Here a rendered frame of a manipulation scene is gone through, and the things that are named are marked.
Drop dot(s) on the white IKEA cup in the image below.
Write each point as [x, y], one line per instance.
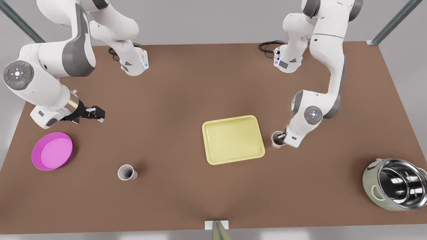
[276, 142]
[126, 172]

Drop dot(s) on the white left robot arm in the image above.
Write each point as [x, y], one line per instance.
[328, 50]

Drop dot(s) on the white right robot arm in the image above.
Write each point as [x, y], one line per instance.
[43, 63]

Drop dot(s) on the yellow rectangular tray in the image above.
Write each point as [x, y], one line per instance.
[233, 139]

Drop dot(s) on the pink round bowl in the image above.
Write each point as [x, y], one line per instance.
[52, 151]

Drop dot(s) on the pale green steel pot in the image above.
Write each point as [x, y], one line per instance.
[398, 183]

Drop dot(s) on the silver frame post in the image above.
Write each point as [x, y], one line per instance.
[20, 20]
[395, 21]
[218, 230]

